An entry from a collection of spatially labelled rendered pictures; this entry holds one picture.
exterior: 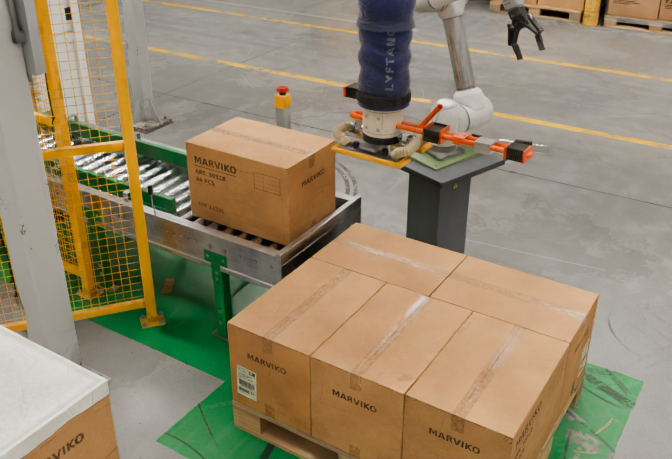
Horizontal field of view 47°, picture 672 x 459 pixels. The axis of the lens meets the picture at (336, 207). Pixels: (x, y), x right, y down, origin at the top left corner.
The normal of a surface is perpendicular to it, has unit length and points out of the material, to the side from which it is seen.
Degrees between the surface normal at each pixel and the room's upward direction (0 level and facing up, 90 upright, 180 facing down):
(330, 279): 0
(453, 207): 90
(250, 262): 90
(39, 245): 90
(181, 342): 0
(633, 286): 0
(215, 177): 90
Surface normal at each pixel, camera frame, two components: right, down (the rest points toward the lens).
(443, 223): 0.62, 0.36
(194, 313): 0.00, -0.89
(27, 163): 0.85, 0.24
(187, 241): -0.54, 0.39
